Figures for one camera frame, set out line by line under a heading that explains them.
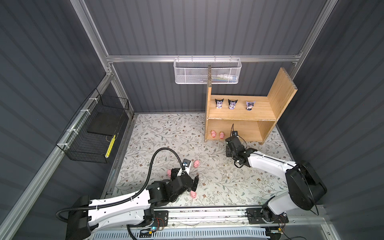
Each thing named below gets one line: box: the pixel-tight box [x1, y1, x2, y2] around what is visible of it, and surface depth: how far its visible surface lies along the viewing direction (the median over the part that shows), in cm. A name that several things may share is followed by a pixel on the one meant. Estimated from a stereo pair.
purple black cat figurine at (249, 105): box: [245, 101, 256, 111], surface depth 82 cm
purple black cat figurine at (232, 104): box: [228, 99, 238, 110], surface depth 82 cm
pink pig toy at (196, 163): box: [193, 160, 200, 168], surface depth 93 cm
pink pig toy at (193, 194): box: [190, 190, 197, 199], surface depth 81 cm
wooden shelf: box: [204, 65, 298, 144], surface depth 84 cm
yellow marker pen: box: [105, 134, 116, 159], surface depth 70 cm
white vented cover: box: [92, 229, 271, 240], surface depth 71 cm
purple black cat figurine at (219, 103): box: [215, 98, 225, 109], surface depth 84 cm
